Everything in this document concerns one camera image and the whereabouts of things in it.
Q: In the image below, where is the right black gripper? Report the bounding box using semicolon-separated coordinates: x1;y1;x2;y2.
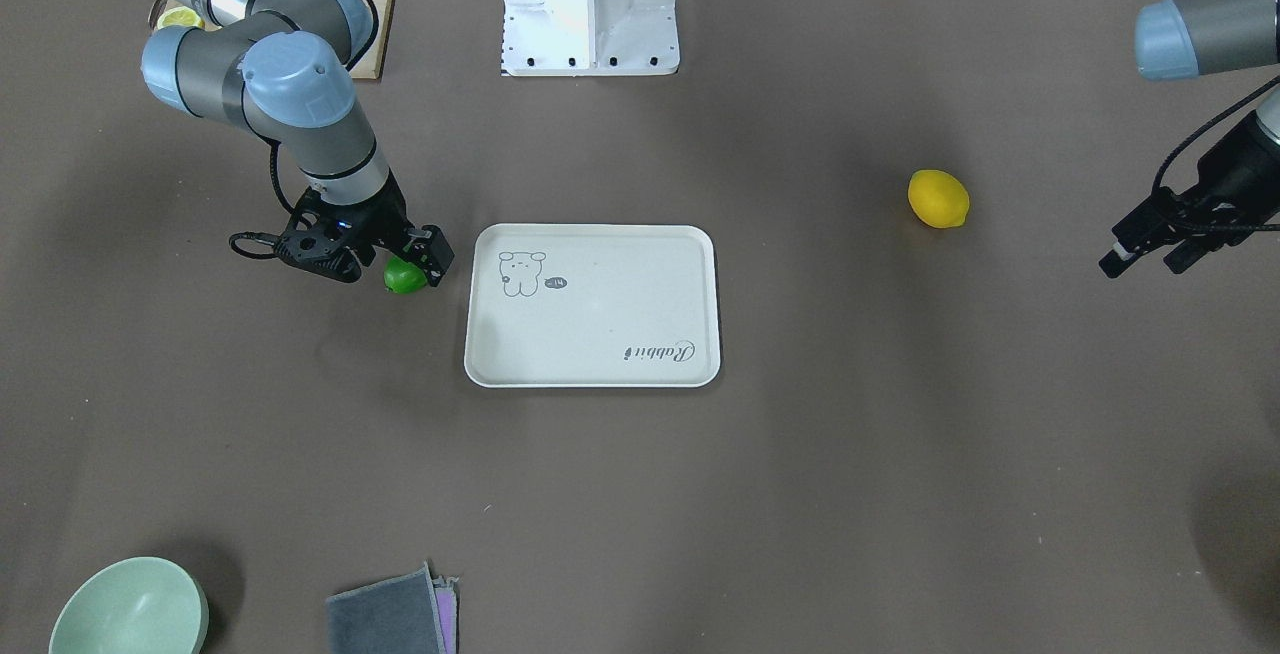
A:
296;174;454;288

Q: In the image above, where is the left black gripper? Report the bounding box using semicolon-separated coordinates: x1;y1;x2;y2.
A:
1100;110;1279;279

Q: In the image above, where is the green lime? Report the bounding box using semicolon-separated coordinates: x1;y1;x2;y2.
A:
383;256;430;294

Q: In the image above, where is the yellow lemon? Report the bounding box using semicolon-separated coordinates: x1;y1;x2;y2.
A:
908;168;972;229

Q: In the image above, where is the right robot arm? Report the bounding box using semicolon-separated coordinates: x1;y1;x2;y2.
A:
140;0;454;289

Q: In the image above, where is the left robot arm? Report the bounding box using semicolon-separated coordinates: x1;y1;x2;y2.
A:
1100;0;1279;279

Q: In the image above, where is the white rabbit tray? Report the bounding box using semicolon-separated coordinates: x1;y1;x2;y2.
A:
463;224;722;388

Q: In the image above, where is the lemon half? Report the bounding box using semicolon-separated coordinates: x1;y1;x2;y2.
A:
154;6;205;29

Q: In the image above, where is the grey folded cloth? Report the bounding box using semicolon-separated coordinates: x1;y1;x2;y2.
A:
325;564;460;653

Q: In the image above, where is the mint green bowl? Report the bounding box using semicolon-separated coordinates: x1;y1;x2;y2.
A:
47;557;210;653

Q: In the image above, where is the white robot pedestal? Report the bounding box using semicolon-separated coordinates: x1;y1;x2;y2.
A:
500;0;681;77

